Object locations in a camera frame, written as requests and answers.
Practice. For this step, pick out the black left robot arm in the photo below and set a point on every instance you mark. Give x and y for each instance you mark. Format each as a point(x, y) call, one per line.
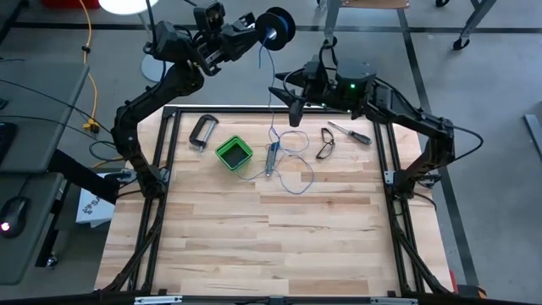
point(144, 103)

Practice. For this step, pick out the wooden top rolling table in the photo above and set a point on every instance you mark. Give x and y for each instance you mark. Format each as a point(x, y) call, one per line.
point(331, 21)

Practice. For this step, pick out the white printed bag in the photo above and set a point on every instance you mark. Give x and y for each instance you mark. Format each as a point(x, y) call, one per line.
point(95, 209)

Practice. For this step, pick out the black aluminium rig frame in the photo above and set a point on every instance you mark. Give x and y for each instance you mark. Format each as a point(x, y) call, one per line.
point(237, 301)

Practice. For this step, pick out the green square container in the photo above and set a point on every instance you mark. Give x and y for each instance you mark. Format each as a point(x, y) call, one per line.
point(234, 154)

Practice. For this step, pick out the black C-clamp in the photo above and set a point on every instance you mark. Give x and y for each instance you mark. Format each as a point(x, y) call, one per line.
point(194, 131)

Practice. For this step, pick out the black eyeglasses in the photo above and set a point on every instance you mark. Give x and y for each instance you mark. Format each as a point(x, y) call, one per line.
point(324, 151)

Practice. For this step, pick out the white floor lamp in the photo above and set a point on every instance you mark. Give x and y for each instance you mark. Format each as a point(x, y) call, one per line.
point(127, 5)

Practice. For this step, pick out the grey desk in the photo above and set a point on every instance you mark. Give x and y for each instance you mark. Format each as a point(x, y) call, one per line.
point(38, 106)

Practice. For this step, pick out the black computer mouse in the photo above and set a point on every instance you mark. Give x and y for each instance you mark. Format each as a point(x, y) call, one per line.
point(14, 214)

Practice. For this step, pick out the grey rolling cart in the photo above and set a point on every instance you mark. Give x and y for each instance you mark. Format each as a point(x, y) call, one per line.
point(476, 21)

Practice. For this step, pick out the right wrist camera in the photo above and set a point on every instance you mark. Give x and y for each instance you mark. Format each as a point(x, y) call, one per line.
point(315, 70)

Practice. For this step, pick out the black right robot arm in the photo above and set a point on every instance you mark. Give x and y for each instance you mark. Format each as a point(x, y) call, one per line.
point(406, 114)

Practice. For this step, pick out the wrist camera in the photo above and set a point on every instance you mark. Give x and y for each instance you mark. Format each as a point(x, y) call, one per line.
point(209, 17)
point(315, 70)

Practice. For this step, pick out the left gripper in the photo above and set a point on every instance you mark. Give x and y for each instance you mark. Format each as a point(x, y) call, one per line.
point(222, 40)

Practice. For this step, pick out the red floor bin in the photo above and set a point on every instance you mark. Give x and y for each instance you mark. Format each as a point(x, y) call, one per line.
point(63, 3)

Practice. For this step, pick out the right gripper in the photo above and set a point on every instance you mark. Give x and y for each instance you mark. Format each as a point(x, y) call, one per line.
point(328, 95)

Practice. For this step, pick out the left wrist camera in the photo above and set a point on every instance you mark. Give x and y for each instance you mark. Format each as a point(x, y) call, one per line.
point(209, 17)

